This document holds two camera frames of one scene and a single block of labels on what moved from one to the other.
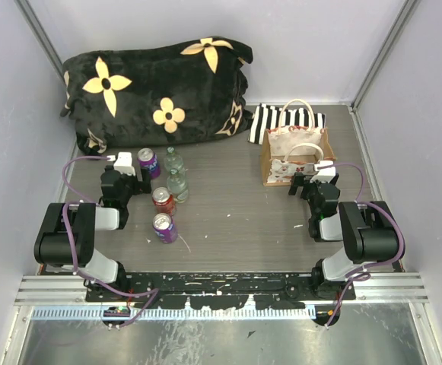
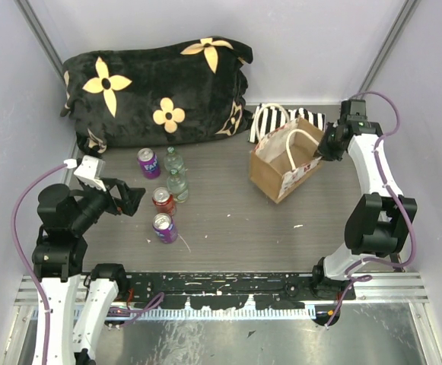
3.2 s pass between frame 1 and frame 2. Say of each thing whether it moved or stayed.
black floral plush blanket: stayed
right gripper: moved
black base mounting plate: stayed
